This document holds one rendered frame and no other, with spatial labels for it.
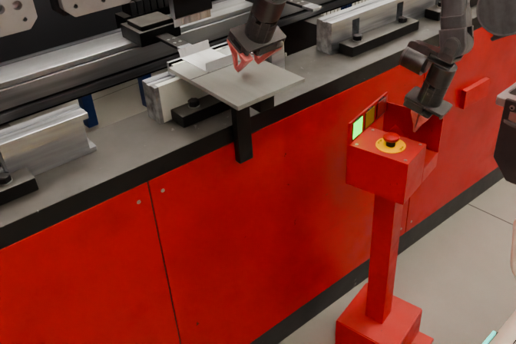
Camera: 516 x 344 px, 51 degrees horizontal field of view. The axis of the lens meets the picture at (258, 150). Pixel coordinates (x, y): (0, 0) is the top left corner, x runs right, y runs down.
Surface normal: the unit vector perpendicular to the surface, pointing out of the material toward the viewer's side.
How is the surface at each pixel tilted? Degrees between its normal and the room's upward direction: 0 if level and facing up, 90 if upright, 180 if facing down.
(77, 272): 90
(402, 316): 0
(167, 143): 0
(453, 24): 75
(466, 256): 0
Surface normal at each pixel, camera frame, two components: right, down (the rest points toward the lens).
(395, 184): -0.61, 0.46
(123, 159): -0.05, -0.84
